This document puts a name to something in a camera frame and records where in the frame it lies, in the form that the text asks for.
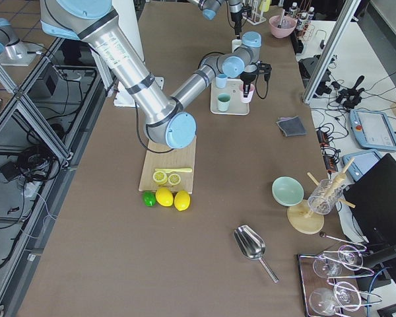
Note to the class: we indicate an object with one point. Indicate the blue cup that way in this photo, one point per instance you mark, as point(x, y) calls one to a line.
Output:
point(221, 80)

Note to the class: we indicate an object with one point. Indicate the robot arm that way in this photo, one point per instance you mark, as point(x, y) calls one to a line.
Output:
point(97, 24)
point(237, 10)

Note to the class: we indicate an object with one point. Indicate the whole lemon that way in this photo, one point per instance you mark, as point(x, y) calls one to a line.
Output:
point(182, 200)
point(164, 197)

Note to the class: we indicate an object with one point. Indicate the green cup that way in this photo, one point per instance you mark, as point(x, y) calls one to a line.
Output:
point(223, 102)

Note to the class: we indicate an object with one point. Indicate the pink cup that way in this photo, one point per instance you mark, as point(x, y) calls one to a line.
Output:
point(246, 98)

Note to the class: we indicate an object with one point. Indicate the blue teach pendant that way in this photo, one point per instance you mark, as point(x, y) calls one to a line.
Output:
point(372, 130)
point(363, 162)

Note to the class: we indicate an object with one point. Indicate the upper whole lemon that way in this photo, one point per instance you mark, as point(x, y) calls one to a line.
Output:
point(182, 200)

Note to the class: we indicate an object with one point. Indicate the green lime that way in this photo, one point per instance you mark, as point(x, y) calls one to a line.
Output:
point(149, 199)

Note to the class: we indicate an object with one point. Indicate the cream rectangular tray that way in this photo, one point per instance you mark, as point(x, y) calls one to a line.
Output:
point(233, 89)

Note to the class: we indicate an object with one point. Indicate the white wire rack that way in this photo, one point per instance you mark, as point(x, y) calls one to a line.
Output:
point(253, 7)

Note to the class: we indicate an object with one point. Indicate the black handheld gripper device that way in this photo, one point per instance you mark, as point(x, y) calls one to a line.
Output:
point(350, 97)

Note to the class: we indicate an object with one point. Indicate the metal rod with black tip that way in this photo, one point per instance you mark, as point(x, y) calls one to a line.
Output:
point(281, 16)

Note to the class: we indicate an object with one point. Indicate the green bowl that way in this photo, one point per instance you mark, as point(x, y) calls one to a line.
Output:
point(287, 191)

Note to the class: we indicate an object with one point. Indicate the wine glass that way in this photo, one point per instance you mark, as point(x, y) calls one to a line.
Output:
point(329, 302)
point(338, 264)

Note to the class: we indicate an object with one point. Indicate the wooden cup stand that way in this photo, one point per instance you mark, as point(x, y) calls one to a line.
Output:
point(306, 221)

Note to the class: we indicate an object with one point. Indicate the pink bowl with ice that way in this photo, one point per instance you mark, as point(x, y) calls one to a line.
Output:
point(282, 29)

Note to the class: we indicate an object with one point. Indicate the white pedestal column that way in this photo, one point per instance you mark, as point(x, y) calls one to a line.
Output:
point(127, 20)

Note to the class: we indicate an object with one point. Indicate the aluminium frame post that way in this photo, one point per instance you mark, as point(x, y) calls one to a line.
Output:
point(345, 17)

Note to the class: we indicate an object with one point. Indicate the lower lemon slice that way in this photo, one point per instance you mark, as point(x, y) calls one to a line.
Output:
point(174, 179)

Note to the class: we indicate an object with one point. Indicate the yellow plastic knife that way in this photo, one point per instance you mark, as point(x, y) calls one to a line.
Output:
point(171, 170)

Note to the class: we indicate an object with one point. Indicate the grey folded cloth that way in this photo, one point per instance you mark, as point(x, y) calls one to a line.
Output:
point(291, 126)

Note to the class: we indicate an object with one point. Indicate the white cup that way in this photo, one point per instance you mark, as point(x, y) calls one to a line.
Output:
point(235, 44)

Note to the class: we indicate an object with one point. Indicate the lower whole lemon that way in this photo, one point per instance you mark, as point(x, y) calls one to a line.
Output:
point(164, 197)

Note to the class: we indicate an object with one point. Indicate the lemon slice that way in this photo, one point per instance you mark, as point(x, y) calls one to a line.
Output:
point(160, 177)
point(174, 179)

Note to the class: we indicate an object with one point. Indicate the orange power strip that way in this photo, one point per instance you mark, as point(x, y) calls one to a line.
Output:
point(328, 153)

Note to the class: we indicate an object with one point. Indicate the metal scoop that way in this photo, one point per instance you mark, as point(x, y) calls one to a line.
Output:
point(252, 247)

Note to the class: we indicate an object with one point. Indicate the wooden cutting board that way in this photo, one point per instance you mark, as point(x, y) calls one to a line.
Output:
point(179, 158)

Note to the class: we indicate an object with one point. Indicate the upper lemon slice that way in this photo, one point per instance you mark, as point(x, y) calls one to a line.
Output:
point(160, 177)

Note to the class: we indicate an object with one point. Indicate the black monitor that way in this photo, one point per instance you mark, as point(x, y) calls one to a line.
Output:
point(375, 198)

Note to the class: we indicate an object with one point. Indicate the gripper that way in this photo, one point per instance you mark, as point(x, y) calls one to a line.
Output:
point(247, 78)
point(236, 17)

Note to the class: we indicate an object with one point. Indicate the clear glass on stand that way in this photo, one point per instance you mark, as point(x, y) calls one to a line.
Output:
point(322, 204)

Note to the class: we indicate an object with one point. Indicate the yellow cup on rack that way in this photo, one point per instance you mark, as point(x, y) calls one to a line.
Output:
point(264, 5)

